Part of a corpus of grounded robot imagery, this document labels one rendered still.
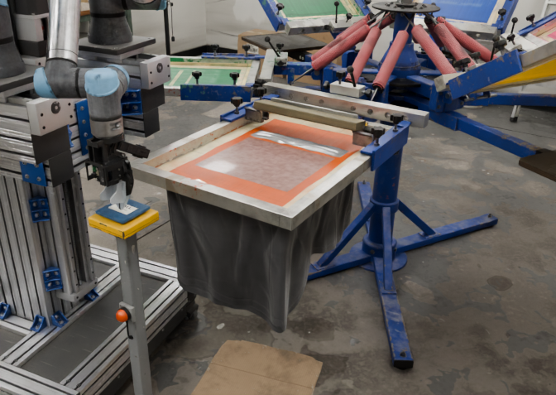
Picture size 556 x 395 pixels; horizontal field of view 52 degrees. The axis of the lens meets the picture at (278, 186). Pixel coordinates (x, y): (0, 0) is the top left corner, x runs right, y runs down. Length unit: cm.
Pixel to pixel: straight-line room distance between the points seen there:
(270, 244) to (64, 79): 70
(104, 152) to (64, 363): 104
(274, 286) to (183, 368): 87
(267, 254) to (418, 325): 123
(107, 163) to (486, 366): 180
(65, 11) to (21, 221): 88
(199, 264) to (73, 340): 69
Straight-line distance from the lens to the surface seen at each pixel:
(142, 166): 174
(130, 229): 150
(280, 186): 166
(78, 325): 242
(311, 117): 196
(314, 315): 271
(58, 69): 152
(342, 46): 263
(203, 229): 177
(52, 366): 227
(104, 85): 138
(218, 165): 181
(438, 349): 264
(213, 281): 186
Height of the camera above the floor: 168
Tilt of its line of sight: 26 degrees down
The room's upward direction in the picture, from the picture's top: 1 degrees clockwise
